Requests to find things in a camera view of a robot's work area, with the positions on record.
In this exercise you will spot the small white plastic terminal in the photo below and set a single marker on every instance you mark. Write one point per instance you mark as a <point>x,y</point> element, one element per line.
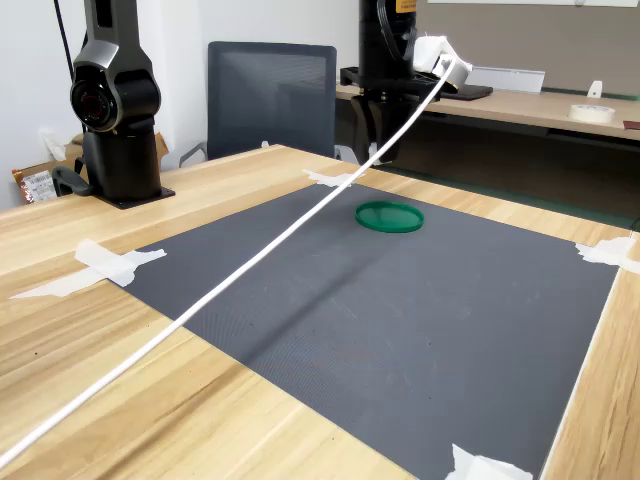
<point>373,151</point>

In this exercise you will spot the round green lid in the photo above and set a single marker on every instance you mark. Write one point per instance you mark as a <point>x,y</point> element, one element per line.
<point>389,216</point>

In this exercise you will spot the white tape piece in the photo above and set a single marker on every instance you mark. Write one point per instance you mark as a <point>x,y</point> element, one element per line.
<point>330,177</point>
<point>607,252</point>
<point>480,467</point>
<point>107,262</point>

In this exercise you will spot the black flat pad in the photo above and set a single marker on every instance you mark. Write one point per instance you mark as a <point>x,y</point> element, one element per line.
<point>475,92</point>

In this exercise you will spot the dark grey office chair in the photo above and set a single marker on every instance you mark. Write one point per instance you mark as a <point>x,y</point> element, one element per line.
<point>272,100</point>

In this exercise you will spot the pale wooden desk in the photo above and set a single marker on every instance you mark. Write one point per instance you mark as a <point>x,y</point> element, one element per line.
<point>525,107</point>

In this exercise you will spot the grey-brown partition panel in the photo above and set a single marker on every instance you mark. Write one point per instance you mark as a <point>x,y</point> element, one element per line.
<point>550,40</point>

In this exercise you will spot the dark grey mat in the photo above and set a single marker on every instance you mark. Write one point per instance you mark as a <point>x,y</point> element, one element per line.
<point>400,325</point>

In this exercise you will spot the roll of masking tape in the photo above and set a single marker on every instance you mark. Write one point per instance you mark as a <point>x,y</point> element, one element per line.
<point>591,113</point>

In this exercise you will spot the small white stand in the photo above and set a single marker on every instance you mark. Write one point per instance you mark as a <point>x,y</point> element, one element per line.
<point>594,89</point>

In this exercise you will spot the brown cardboard package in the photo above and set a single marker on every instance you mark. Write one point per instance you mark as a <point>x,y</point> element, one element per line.
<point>37,182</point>

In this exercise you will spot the white camera box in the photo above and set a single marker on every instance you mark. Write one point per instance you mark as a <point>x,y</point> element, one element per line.
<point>430,50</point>

